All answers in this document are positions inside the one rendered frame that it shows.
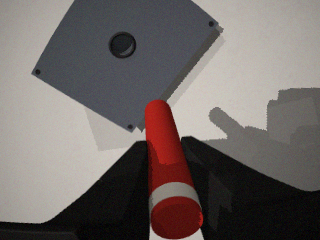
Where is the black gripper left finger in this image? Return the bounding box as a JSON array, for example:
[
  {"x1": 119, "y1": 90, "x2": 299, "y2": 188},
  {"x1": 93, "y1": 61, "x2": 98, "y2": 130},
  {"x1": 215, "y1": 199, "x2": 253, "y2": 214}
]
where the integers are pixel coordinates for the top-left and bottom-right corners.
[{"x1": 0, "y1": 140, "x2": 151, "y2": 240}]

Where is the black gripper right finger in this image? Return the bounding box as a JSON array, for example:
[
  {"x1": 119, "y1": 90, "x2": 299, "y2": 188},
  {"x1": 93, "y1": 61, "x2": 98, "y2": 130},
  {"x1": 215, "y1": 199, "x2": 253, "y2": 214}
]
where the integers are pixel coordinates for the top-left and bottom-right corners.
[{"x1": 181, "y1": 136, "x2": 320, "y2": 240}]

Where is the dark red peg with white band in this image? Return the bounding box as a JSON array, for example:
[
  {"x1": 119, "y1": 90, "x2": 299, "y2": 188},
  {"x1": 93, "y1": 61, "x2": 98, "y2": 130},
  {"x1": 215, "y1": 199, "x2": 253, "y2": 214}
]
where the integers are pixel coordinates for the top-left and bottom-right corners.
[{"x1": 145, "y1": 100, "x2": 204, "y2": 240}]

